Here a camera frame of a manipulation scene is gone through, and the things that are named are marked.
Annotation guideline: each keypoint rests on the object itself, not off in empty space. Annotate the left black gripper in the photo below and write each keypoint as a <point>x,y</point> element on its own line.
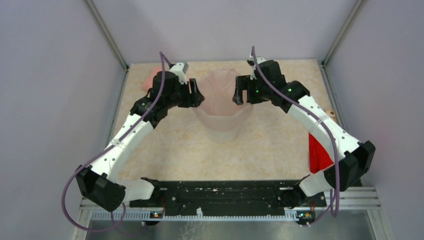
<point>193,99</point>

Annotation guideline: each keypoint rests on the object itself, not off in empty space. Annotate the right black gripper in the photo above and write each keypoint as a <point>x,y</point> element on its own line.
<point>243,82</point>

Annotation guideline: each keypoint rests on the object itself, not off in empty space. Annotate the translucent pink trash bag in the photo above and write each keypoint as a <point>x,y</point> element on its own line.
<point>218,112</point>

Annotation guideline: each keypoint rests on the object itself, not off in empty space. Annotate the white octagonal trash bin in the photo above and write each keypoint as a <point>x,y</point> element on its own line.
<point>222,136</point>

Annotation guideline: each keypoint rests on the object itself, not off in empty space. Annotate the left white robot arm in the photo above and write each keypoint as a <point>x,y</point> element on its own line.
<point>99,181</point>

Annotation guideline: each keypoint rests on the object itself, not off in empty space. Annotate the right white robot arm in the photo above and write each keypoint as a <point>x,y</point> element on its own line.
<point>351,157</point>

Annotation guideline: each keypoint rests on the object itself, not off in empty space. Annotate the red snack package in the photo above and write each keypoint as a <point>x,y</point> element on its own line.
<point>319,159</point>

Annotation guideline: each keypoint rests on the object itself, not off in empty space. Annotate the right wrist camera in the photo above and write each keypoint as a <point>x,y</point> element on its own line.
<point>253,62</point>

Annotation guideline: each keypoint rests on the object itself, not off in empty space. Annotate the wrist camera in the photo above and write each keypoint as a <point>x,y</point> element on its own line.
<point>253,62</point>
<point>180,70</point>

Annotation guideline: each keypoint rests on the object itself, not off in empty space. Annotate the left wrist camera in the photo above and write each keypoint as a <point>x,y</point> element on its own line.
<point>180,70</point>

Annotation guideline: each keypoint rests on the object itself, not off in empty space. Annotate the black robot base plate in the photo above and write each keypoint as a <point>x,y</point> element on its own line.
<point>228,198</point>

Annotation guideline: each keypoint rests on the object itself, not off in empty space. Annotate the left aluminium frame post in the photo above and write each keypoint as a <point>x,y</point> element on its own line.
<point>106,34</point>

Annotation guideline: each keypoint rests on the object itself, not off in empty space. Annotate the aluminium frame post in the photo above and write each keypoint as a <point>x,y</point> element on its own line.
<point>106,34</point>
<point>359,4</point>

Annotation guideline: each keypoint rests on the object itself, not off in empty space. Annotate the right aluminium frame post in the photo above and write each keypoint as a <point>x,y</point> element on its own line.
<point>359,4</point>

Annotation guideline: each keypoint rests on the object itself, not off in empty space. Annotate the aluminium front rail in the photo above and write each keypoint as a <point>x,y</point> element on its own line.
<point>360,217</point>

